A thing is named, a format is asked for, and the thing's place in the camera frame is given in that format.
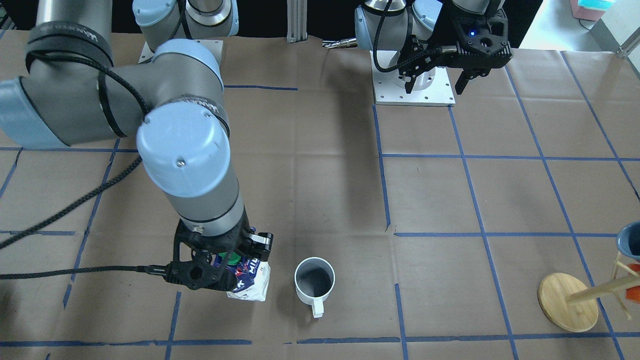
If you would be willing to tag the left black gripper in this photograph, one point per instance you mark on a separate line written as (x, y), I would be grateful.
(446, 31)

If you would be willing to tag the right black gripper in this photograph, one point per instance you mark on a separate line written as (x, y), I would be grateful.
(262, 241)

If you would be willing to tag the blue white milk carton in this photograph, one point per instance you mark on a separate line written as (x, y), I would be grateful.
(245, 278)

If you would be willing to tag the white ceramic mug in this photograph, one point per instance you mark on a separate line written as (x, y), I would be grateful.
(314, 280)

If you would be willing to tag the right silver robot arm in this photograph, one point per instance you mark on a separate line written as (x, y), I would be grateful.
(172, 104)

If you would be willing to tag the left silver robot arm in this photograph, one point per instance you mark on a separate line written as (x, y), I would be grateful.
(381, 25)

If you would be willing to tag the blue mug on stand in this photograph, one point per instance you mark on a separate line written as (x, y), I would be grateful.
(628, 241)

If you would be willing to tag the wooden mug tree stand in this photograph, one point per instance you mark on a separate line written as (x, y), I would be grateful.
(573, 306)

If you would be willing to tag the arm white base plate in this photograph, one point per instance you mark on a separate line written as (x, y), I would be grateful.
(432, 88)

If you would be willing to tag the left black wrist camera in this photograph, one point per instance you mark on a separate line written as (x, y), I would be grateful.
(484, 36)

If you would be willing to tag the aluminium frame post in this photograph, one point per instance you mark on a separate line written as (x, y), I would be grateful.
(296, 14)

